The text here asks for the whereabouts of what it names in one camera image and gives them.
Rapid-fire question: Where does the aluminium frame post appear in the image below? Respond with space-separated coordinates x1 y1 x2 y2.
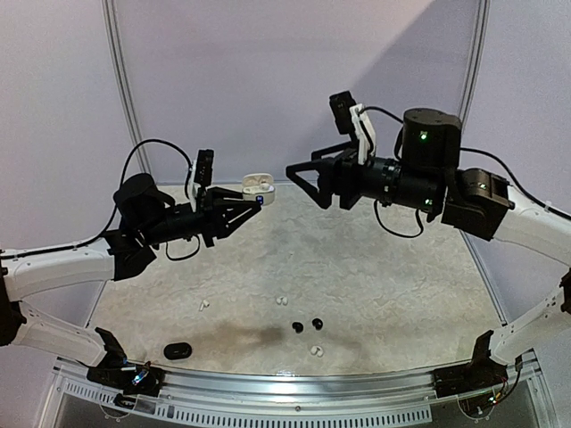
102 0 143 147
459 0 491 126

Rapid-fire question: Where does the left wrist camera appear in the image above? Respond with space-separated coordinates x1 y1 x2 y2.
185 149 214 201

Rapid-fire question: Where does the right aluminium frame post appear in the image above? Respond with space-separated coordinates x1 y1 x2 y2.
459 0 491 126

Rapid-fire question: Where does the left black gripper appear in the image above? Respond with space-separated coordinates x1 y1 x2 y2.
140 185 260 246

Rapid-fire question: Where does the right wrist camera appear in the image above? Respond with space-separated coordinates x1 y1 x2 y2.
329 91 377 165

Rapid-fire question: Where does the black oval charging case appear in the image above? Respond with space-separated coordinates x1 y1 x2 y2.
163 342 193 360

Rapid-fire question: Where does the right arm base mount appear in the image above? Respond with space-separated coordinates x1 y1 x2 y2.
432 361 508 398

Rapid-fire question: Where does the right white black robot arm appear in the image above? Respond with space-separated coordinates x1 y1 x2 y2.
285 104 570 266

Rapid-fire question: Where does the left black cable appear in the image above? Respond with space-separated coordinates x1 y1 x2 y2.
75 138 194 246

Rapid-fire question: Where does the white earbud front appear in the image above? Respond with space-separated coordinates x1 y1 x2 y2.
310 346 324 358

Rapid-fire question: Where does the left aluminium frame post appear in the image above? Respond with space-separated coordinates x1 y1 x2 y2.
102 0 143 147

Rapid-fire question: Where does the white square charging case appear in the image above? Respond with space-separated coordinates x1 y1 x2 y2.
242 173 276 206

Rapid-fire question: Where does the right black cable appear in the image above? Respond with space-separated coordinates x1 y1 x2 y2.
363 104 554 210

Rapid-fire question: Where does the black cable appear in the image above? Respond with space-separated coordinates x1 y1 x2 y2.
75 138 194 246
363 104 554 210

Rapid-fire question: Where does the black earbud left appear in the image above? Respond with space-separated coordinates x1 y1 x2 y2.
292 322 304 333

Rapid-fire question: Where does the black earbud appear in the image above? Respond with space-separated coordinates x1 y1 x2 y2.
292 322 304 333
311 318 323 330

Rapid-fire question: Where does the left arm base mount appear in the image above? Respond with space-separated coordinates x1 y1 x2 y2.
87 356 166 397

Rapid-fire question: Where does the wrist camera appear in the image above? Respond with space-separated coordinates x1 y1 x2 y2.
329 91 377 165
185 149 214 201

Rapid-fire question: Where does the black earbud right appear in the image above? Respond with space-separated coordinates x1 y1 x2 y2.
311 318 323 330

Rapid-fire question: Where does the aluminium front rail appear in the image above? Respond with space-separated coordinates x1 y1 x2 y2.
39 352 558 427

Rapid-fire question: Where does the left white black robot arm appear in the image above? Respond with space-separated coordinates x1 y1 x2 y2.
1 173 262 387

